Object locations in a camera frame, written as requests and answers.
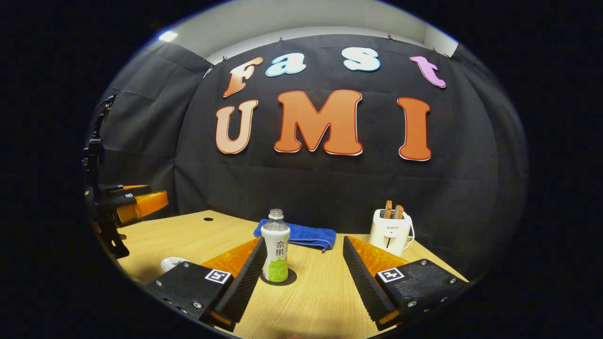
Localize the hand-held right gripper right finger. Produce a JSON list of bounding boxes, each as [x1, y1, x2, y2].
[[342, 235, 469, 331]]

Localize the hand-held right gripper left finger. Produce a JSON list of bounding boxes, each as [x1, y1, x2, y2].
[[147, 237, 268, 332]]

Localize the water bottle with green label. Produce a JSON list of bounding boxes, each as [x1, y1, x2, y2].
[[261, 209, 291, 283]]

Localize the dark round coaster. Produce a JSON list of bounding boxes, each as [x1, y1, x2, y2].
[[260, 268, 298, 287]]

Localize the white toaster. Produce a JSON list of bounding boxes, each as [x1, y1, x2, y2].
[[368, 209, 416, 258]]

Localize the blue towel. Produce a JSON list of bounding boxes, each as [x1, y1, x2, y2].
[[253, 219, 337, 253]]

